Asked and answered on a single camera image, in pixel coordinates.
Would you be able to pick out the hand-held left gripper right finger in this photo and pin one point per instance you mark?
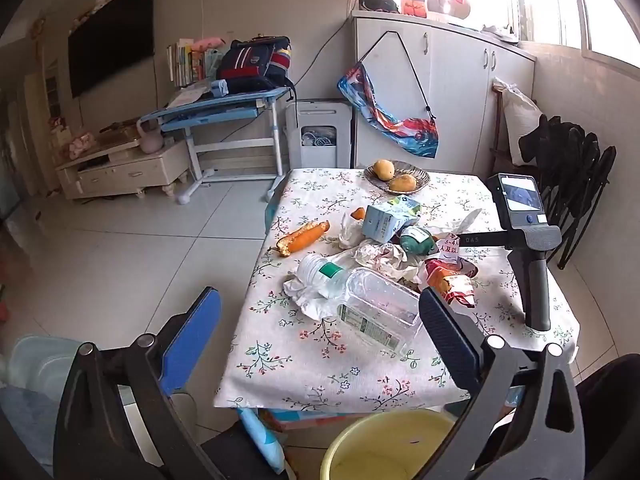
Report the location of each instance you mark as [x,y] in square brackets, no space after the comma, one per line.
[450,345]

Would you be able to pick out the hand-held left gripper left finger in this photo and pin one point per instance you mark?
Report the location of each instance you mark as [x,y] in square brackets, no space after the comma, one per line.
[192,335]

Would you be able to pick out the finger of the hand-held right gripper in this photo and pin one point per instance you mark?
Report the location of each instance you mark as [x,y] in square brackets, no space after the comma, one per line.
[480,240]

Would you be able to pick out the green plush toy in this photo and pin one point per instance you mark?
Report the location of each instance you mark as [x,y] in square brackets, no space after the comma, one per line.
[417,241]

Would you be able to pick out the yellow plastic bucket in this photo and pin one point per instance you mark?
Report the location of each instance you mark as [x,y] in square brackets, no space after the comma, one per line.
[380,440]

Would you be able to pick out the long orange carrot piece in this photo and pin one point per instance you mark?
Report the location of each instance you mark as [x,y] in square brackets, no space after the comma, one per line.
[300,238]

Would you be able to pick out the red and white card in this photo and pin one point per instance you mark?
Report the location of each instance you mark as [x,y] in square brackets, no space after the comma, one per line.
[449,247]

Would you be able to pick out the red snack packet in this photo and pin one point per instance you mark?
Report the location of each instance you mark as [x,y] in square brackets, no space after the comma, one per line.
[452,285]

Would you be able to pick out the clear crushed plastic bottle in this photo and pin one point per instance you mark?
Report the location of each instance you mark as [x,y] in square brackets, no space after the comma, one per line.
[380,310]

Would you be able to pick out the woven fruit plate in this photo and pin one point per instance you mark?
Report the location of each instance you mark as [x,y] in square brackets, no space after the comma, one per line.
[420,182]

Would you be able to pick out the yellow mango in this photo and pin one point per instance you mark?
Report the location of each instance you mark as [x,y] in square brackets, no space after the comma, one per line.
[402,183]
[383,169]

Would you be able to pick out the crushed milk carton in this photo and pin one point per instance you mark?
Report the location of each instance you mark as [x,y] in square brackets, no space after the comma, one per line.
[385,220]

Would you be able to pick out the crumpled white paper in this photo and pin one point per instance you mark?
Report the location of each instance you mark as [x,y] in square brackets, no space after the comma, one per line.
[385,260]

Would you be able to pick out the table with floral tablecloth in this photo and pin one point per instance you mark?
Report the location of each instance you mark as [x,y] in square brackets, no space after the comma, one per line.
[310,360]

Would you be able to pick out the black folding chairs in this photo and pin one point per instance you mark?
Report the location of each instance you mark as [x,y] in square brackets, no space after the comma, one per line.
[570,160]

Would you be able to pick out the short orange carrot piece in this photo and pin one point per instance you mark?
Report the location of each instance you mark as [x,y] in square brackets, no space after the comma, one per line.
[358,213]

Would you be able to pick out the blue patterned stool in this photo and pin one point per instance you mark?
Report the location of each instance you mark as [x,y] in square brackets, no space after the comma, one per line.
[260,440]

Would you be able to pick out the white sack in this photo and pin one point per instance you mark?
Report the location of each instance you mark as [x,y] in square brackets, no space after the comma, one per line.
[520,120]

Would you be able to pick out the small white tissue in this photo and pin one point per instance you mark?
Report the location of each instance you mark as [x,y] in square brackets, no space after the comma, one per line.
[350,232]

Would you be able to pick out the plastic bottle with green label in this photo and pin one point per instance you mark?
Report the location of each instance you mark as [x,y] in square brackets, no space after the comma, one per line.
[320,272]

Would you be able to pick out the white cabinet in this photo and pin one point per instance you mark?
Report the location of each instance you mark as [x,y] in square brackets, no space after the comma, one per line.
[460,90]

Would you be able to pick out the pale green padded seat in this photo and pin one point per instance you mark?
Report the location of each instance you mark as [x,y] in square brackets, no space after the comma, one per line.
[40,365]

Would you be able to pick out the cream television cabinet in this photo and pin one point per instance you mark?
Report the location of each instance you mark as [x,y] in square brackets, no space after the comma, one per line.
[125,170]

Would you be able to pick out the white air purifier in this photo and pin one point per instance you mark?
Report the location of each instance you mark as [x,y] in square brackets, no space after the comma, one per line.
[320,135]

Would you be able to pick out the pink kettle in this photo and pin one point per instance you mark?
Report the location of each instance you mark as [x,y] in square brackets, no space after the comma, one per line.
[150,140]

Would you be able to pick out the blue study desk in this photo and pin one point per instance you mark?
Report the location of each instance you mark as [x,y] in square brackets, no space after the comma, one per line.
[215,110]

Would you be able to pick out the black bag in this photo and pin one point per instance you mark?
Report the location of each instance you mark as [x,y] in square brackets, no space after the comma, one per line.
[377,3]

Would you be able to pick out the row of books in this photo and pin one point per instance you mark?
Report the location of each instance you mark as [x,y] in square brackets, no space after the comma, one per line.
[187,65]

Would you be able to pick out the dark striped backpack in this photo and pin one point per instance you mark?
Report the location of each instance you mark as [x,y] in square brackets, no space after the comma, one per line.
[255,65]

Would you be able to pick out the pink plush toy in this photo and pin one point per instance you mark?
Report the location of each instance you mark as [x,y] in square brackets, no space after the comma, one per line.
[207,43]

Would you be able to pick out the black wall television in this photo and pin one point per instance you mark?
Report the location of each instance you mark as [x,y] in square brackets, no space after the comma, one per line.
[110,35]

